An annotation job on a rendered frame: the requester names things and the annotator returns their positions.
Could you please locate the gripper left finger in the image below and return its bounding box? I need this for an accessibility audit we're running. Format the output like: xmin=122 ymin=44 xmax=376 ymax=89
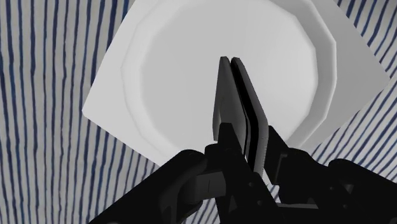
xmin=88 ymin=122 xmax=249 ymax=224

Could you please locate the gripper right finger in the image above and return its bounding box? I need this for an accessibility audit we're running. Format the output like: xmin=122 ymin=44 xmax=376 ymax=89
xmin=266 ymin=125 xmax=397 ymax=224

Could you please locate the white square plate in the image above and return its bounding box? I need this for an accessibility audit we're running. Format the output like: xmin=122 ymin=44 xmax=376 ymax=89
xmin=81 ymin=0 xmax=390 ymax=167

